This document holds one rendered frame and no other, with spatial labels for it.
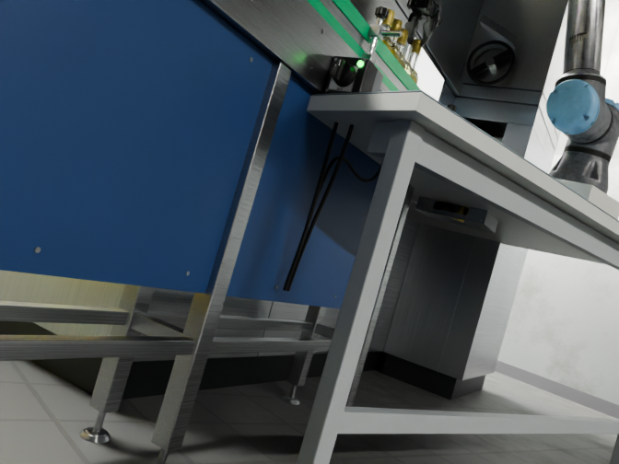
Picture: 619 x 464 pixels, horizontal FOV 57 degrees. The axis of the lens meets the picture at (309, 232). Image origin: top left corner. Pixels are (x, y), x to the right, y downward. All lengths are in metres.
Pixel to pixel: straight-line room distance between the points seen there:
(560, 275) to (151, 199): 3.61
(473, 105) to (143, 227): 2.12
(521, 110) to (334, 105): 1.72
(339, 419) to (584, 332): 3.21
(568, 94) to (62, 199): 1.17
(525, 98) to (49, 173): 2.28
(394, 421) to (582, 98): 0.86
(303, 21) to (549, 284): 3.41
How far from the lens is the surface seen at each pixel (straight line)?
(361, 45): 1.33
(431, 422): 1.26
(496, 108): 2.76
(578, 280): 4.19
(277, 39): 1.03
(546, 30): 2.87
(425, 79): 2.38
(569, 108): 1.53
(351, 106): 1.07
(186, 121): 0.90
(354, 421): 1.07
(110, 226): 0.83
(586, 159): 1.63
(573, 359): 4.14
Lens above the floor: 0.45
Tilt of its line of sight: 2 degrees up
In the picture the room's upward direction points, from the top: 16 degrees clockwise
